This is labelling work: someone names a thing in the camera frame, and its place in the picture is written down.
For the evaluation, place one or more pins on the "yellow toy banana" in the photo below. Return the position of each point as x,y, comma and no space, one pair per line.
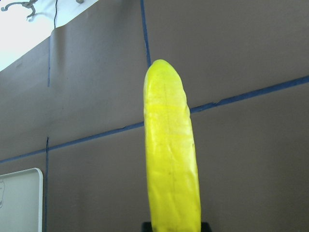
171,164

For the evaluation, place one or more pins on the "white bear-print tray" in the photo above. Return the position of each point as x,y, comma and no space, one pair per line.
21,198

